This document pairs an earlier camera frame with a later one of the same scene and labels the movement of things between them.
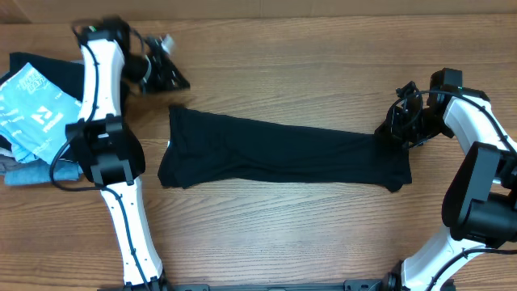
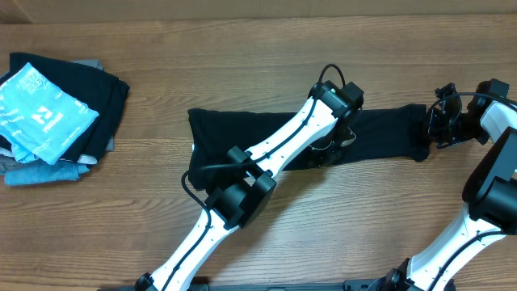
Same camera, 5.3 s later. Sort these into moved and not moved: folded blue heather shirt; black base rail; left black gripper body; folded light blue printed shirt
Moved: left black gripper body
Not moved: black base rail; folded light blue printed shirt; folded blue heather shirt
